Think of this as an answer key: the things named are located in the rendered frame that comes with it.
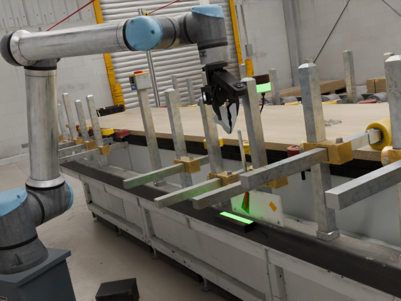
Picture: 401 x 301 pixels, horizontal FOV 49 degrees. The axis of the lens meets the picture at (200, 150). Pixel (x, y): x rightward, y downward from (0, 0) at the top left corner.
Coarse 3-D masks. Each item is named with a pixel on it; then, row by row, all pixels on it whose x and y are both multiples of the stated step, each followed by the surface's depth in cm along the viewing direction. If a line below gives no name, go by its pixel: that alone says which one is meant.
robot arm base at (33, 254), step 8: (32, 240) 164; (40, 240) 170; (0, 248) 160; (8, 248) 159; (16, 248) 160; (24, 248) 161; (32, 248) 163; (40, 248) 166; (0, 256) 160; (8, 256) 159; (16, 256) 160; (24, 256) 160; (32, 256) 162; (40, 256) 164; (0, 264) 160; (8, 264) 159; (16, 264) 160; (24, 264) 160; (32, 264) 161; (0, 272) 160; (8, 272) 159; (16, 272) 159
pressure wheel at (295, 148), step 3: (288, 147) 143; (291, 147) 142; (294, 147) 143; (297, 147) 141; (288, 150) 140; (291, 150) 139; (294, 150) 138; (297, 150) 138; (288, 153) 141; (291, 153) 139; (294, 153) 138; (297, 153) 138; (288, 156) 141; (291, 156) 140; (303, 171) 142; (303, 174) 142; (303, 177) 143
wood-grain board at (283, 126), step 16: (128, 112) 396; (160, 112) 344; (192, 112) 303; (240, 112) 257; (272, 112) 234; (288, 112) 224; (336, 112) 198; (352, 112) 191; (368, 112) 184; (384, 112) 178; (128, 128) 275; (160, 128) 249; (192, 128) 227; (240, 128) 200; (272, 128) 186; (288, 128) 179; (304, 128) 173; (336, 128) 162; (352, 128) 157; (224, 144) 184; (272, 144) 158; (288, 144) 151
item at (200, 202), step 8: (304, 168) 141; (232, 184) 129; (240, 184) 128; (264, 184) 133; (208, 192) 125; (216, 192) 124; (224, 192) 125; (232, 192) 126; (240, 192) 128; (192, 200) 123; (200, 200) 121; (208, 200) 122; (216, 200) 124; (224, 200) 125; (200, 208) 121
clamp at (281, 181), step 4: (248, 168) 141; (252, 168) 139; (284, 176) 132; (272, 180) 131; (276, 180) 130; (280, 180) 131; (284, 180) 132; (268, 184) 133; (272, 184) 131; (276, 184) 130; (280, 184) 131; (284, 184) 132; (276, 188) 131
